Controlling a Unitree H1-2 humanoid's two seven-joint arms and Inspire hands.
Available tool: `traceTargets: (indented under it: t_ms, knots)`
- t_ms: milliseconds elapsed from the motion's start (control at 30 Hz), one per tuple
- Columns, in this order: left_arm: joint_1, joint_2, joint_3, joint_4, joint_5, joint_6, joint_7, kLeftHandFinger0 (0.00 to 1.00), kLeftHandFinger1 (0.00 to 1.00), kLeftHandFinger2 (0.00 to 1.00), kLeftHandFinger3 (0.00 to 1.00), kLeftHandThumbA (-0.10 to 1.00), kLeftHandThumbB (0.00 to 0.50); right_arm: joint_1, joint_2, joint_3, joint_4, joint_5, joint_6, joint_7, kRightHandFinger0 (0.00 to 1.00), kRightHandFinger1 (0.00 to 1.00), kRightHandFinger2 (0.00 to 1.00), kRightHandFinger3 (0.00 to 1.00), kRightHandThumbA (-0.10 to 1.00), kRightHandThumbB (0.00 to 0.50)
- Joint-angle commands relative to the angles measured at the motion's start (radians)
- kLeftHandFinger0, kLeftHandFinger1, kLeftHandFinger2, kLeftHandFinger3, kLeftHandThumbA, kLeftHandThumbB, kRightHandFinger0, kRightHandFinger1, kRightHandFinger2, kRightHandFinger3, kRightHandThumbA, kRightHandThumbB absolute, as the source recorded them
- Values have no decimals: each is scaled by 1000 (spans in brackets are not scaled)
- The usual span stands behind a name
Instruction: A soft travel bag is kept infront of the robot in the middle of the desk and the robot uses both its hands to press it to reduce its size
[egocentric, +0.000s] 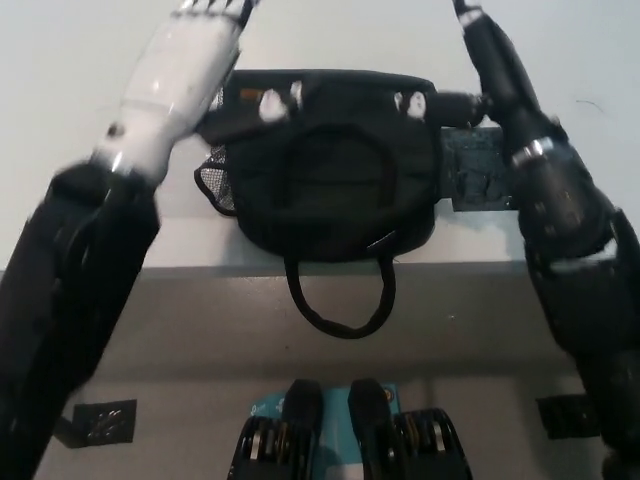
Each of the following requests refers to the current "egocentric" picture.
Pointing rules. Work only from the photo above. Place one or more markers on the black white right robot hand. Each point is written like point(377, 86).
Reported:
point(495, 65)

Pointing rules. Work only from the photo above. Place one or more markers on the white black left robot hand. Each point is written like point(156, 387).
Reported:
point(190, 60)

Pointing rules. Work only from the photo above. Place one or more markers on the black soft travel bag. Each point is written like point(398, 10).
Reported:
point(330, 190)

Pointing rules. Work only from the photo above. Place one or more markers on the black teal robot torso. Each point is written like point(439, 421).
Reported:
point(365, 425)

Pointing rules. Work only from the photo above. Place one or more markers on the right black floor plate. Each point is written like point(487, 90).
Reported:
point(565, 417)

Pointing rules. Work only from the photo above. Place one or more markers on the black floor plate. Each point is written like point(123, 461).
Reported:
point(565, 417)
point(105, 422)

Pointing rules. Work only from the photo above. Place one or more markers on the left black floor plate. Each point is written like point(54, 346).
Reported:
point(105, 422)

